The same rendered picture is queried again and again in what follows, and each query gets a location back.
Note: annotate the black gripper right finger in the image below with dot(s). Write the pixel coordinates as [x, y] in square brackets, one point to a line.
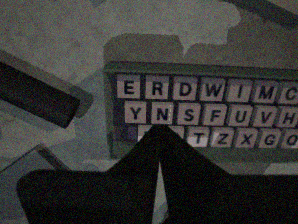
[199, 192]

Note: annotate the grey keyboard with white letter keys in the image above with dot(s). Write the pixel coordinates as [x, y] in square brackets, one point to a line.
[229, 114]

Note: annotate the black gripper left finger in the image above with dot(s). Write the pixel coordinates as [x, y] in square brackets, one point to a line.
[123, 194]

